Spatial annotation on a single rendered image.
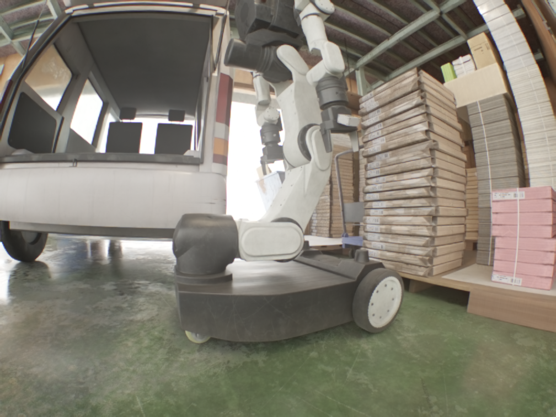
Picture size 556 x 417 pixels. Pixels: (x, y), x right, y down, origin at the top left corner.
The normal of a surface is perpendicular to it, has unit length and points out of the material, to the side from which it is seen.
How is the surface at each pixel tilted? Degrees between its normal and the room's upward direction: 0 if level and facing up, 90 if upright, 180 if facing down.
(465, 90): 91
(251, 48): 113
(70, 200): 90
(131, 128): 93
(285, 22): 123
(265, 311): 90
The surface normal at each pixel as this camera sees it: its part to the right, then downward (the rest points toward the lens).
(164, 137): 0.37, 0.03
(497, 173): -0.93, -0.03
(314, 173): 0.39, 0.40
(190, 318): 0.11, -0.04
